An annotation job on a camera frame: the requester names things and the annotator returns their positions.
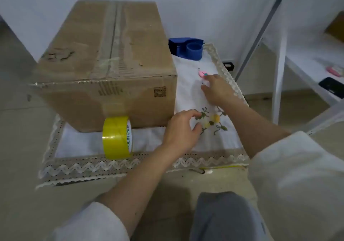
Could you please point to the person's left hand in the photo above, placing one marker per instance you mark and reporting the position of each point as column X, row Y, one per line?
column 178, row 134

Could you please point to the person's right hand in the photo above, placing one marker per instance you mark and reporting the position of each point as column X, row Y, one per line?
column 219, row 90

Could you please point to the pink box cutter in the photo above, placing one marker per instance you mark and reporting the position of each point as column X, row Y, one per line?
column 201, row 74

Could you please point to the yellow tape roll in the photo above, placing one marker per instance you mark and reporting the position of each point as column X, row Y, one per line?
column 114, row 138

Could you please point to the brown cardboard box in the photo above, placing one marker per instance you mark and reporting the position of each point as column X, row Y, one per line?
column 107, row 61

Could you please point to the person's right forearm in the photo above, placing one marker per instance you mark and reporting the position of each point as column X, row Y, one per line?
column 252, row 128

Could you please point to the person's left forearm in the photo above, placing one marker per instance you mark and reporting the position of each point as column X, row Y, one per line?
column 134, row 184

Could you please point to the blue tape dispenser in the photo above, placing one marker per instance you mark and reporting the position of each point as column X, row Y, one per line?
column 185, row 47

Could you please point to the person's right trouser leg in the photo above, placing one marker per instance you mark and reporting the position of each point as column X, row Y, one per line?
column 225, row 216

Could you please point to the person's left white sleeve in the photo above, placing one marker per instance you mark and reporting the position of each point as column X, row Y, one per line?
column 88, row 224

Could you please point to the person's white sleeve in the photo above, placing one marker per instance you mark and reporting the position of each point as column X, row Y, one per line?
column 301, row 189
column 88, row 224

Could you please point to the person's right white sleeve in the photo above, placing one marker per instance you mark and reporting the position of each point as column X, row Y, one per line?
column 301, row 189

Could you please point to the white lace-trimmed tablecloth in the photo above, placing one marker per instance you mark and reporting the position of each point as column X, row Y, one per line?
column 188, row 87

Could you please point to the white metal shelf rack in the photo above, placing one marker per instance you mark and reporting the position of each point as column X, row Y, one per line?
column 278, row 87

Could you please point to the black phone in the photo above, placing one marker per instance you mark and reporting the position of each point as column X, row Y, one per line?
column 333, row 87

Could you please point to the pink flat object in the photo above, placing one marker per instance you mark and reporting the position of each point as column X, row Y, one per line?
column 335, row 71

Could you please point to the black wall socket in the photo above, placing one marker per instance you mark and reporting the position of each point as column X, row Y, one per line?
column 229, row 65

